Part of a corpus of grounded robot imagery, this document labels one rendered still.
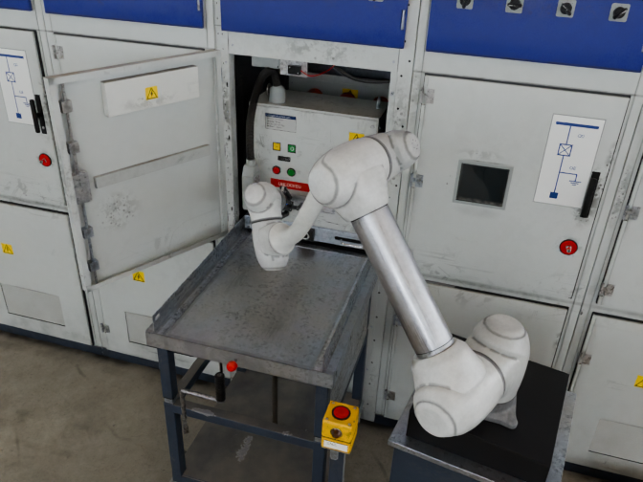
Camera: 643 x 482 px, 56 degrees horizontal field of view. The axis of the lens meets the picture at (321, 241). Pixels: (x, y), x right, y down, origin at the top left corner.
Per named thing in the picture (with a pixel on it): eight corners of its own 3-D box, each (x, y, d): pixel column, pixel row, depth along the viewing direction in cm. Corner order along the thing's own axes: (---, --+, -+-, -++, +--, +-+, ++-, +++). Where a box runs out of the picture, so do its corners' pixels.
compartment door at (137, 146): (77, 285, 215) (37, 74, 178) (220, 228, 255) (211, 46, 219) (87, 293, 211) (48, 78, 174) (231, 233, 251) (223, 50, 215)
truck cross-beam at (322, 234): (372, 251, 238) (374, 237, 235) (244, 228, 251) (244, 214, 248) (375, 245, 242) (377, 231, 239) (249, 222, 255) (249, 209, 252)
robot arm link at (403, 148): (368, 134, 169) (337, 146, 160) (419, 114, 155) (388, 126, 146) (386, 178, 170) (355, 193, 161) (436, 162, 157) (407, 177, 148)
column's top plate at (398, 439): (575, 398, 190) (577, 393, 190) (555, 512, 155) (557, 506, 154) (434, 352, 207) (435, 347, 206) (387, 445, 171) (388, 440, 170)
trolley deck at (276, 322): (333, 389, 181) (334, 374, 178) (146, 345, 196) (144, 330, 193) (380, 273, 238) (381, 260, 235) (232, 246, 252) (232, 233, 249)
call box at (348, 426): (349, 455, 159) (352, 427, 154) (320, 448, 161) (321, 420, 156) (357, 433, 166) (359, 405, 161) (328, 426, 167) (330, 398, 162)
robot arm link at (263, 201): (252, 187, 209) (257, 225, 208) (234, 182, 193) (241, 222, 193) (281, 182, 206) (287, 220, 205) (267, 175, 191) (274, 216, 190)
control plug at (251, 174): (254, 211, 234) (253, 168, 225) (242, 209, 235) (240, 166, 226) (261, 203, 240) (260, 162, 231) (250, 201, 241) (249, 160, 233)
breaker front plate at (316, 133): (366, 239, 237) (377, 120, 213) (251, 219, 248) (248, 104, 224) (367, 238, 238) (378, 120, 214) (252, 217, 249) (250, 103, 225)
